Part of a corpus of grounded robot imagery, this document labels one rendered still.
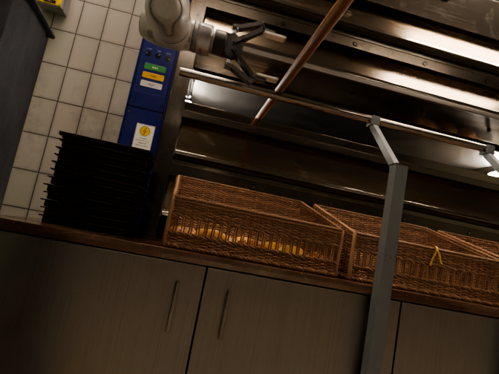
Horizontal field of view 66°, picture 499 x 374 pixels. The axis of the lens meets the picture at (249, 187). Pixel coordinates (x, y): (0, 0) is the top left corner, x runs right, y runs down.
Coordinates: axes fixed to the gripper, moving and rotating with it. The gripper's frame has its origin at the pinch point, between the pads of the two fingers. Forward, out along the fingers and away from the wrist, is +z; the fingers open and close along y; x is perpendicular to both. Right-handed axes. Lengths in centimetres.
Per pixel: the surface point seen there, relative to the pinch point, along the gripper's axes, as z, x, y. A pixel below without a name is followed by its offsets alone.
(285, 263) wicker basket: 15, -6, 60
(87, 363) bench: -34, -1, 95
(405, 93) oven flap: 65, -40, -20
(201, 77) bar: -21.6, -17.9, 4.6
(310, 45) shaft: 5.3, 16.0, 1.9
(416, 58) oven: 77, -55, -47
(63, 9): -82, -50, -22
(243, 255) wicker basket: 2, -6, 60
